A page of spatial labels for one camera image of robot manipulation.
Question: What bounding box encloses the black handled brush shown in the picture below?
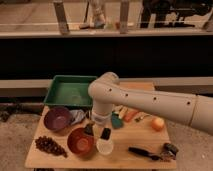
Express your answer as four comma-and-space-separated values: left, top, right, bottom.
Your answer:
128, 147, 161, 161

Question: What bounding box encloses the bunch of dark grapes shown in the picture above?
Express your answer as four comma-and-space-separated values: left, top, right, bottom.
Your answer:
35, 136, 68, 158

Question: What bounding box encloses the white paper cup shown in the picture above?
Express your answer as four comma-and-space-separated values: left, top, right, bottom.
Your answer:
96, 139, 114, 155

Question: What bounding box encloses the orange carrot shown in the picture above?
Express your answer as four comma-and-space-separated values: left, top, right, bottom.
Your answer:
123, 110, 138, 122

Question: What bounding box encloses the teal green object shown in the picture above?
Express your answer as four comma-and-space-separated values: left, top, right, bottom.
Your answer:
111, 113, 123, 129

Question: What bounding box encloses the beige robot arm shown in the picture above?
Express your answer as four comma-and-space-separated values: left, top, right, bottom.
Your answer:
88, 72, 213, 136

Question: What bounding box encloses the green plastic tray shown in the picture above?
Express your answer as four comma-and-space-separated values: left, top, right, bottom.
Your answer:
44, 75, 96, 108

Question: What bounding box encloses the orange bowl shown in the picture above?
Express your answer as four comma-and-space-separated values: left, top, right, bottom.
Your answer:
67, 128, 94, 156

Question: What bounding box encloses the dark small toy object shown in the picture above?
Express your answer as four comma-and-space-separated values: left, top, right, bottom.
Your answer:
161, 143, 179, 161

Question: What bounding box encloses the purple bowl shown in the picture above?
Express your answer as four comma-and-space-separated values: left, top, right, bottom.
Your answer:
44, 106, 73, 131

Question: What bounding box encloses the orange apple fruit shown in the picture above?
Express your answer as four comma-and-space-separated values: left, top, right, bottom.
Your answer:
151, 117, 165, 131

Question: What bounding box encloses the grey crumpled cloth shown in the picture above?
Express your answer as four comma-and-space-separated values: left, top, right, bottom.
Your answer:
70, 110, 86, 125

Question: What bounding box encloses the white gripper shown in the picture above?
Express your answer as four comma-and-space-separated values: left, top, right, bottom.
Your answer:
84, 113, 111, 140

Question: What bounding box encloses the wooden table board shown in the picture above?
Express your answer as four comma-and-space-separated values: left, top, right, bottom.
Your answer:
24, 81, 178, 170

